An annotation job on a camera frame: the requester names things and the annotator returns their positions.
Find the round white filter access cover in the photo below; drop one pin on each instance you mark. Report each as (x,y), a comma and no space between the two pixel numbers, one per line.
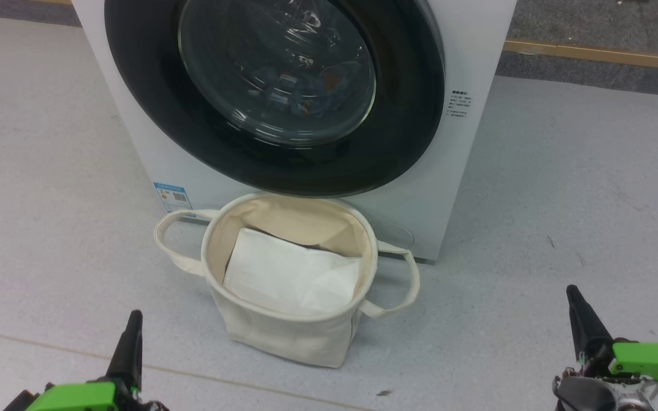
(400,235)

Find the white folded cloth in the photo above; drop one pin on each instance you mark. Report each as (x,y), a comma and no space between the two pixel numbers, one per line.
(283,274)

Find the washing machine door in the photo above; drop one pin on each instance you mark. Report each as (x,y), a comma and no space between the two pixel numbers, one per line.
(152,97)

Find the blue energy label sticker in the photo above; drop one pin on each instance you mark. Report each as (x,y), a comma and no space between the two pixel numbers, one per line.
(173,197)

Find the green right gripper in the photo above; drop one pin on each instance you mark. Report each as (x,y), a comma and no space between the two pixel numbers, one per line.
(654,361)

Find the white front-load washing machine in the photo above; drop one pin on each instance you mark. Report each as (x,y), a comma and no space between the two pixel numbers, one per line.
(449,188)

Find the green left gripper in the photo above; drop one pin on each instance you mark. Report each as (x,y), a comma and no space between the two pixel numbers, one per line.
(72,398)

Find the wooden floor strip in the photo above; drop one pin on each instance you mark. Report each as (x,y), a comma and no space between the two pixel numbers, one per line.
(597,55)

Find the blue patterned garment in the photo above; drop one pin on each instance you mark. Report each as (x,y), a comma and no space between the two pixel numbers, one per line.
(317,85)

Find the cream canvas laundry basket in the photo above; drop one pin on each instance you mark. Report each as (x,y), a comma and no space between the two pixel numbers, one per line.
(283,337)

